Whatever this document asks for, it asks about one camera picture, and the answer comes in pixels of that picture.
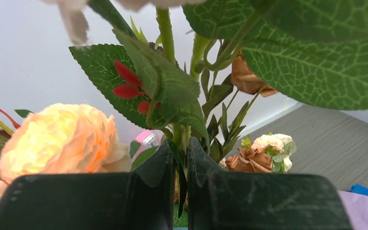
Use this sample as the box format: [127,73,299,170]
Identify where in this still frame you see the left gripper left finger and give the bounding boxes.
[0,142,175,230]

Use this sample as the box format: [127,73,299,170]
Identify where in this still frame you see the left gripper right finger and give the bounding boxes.
[187,137,352,230]

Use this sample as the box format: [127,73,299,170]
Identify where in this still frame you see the brown rose flower stem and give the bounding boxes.
[200,52,277,162]

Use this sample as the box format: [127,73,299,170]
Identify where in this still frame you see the large pink rose stem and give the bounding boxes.
[53,0,368,214]

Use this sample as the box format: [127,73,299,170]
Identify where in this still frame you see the purple and pink wrapping paper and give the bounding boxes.
[338,191,368,230]

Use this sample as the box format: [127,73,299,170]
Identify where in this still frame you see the pink flower bouquet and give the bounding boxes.
[219,133,297,173]

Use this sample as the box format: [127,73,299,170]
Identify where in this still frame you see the peach artificial roses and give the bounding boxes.
[0,103,132,198]

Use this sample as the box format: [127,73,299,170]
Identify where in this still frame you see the small blue brick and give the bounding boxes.
[349,184,368,196]

